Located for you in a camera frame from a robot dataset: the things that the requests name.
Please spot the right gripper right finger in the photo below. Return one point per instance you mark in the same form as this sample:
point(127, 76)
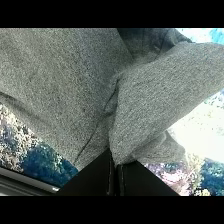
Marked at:
point(143, 181)

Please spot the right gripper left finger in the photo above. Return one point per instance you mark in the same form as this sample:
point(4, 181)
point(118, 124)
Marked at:
point(95, 180)

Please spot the grey T-shirt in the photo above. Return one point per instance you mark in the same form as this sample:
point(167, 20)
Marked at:
point(66, 83)

